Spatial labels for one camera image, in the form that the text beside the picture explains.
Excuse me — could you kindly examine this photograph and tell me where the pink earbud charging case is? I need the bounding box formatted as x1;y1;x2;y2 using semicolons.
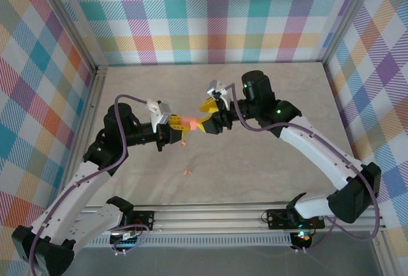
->
180;115;199;131

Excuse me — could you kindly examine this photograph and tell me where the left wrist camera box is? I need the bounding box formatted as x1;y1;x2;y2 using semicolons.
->
145;98;173;133

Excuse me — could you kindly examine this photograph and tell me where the aluminium table side rail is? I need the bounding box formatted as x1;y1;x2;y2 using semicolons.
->
63;65;110;194

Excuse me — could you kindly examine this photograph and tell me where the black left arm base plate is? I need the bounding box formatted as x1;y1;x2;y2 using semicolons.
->
127;210;156;231

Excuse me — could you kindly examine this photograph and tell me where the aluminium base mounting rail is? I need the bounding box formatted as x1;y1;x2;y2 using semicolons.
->
73;204;387;236

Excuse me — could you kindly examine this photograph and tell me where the grey slotted cable duct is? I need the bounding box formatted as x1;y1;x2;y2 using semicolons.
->
85;233;293;249

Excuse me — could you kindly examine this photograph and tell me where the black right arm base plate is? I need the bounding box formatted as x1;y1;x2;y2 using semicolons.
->
266;207;326;229

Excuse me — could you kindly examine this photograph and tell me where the aluminium frame post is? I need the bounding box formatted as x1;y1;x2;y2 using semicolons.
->
318;0;382;66
33;0;100;70

